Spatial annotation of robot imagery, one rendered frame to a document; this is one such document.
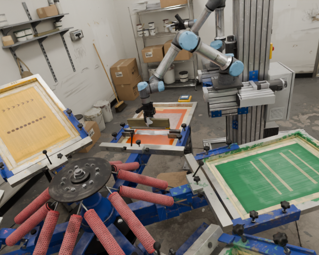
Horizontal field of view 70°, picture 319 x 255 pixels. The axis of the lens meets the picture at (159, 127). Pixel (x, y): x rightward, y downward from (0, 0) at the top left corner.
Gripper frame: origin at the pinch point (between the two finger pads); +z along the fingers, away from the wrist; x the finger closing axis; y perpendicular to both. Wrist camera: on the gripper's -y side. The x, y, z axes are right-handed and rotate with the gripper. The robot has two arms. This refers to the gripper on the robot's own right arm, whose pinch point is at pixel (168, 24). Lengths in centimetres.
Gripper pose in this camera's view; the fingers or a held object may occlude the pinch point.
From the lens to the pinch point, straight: 273.2
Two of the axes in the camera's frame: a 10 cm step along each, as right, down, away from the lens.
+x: 4.5, -6.3, 6.4
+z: -8.6, -1.2, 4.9
